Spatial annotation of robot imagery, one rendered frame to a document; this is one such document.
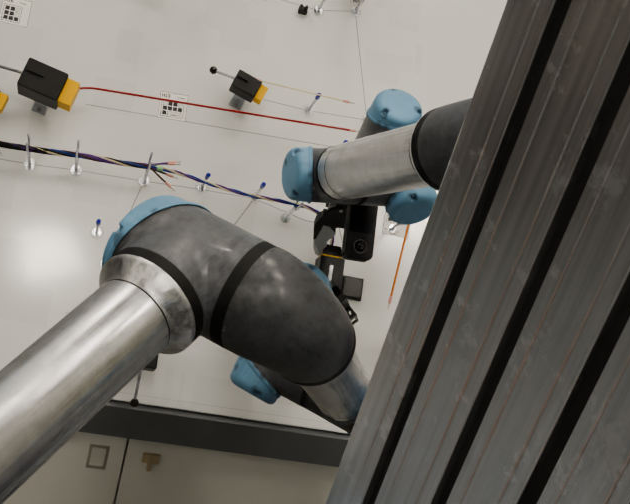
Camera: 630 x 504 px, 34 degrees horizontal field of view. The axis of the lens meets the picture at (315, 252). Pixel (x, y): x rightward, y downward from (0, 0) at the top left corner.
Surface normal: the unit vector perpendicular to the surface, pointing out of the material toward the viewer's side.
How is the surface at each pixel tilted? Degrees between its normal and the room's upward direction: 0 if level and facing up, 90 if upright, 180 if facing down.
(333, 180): 110
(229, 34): 46
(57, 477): 90
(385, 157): 94
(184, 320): 87
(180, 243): 13
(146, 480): 90
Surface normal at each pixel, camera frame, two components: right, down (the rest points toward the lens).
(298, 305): 0.51, -0.09
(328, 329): 0.75, 0.09
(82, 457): 0.08, 0.52
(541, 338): -0.88, 0.00
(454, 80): 0.24, -0.20
